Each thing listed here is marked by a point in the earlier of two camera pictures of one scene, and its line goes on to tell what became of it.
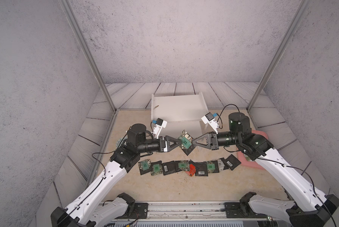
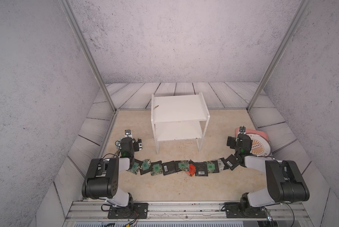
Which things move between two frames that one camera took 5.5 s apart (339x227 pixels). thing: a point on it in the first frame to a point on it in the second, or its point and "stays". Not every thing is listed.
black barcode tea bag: [168, 168] stays
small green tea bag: [186, 140] to [135, 168]
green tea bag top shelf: [184, 165] stays
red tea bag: [192, 170] stays
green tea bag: [156, 169] stays
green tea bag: [145, 166] stays
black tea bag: [201, 168] stays
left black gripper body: [160, 149] to [136, 147]
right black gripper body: [214, 140] to [233, 144]
